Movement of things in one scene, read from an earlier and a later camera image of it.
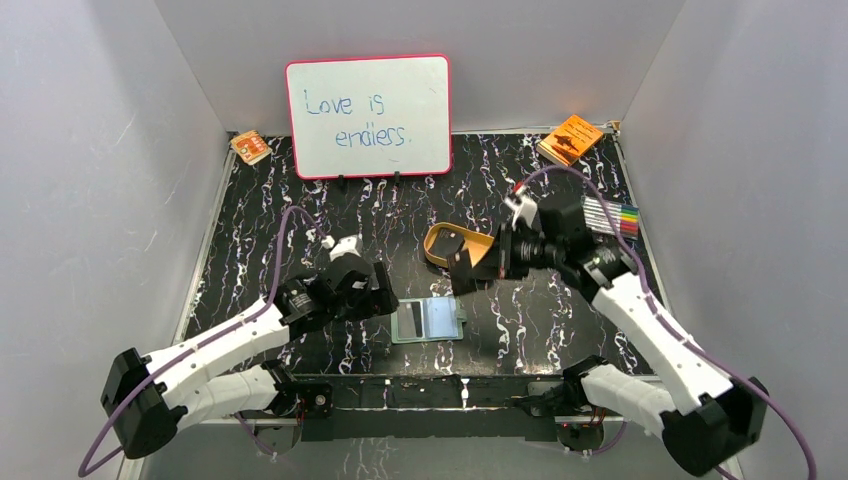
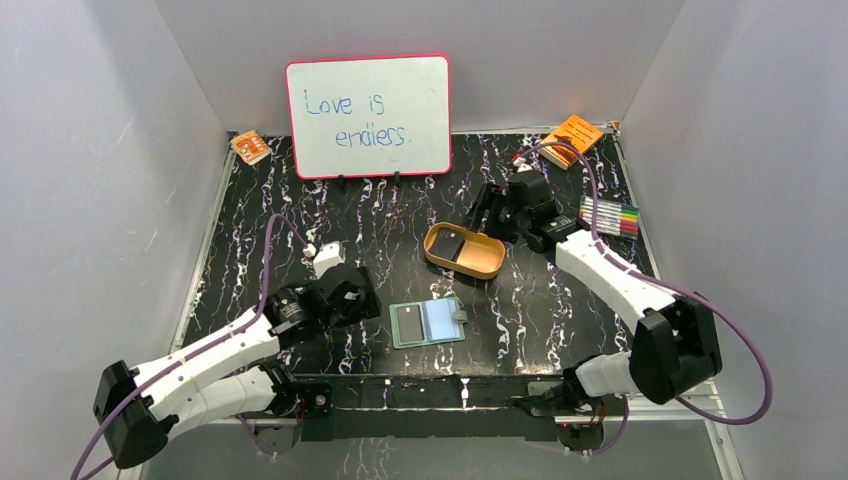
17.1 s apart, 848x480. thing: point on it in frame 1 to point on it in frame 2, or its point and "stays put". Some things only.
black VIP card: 409,319 stays put
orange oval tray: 477,243 stays put
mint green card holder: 427,320 stays put
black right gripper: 498,262 to 489,200
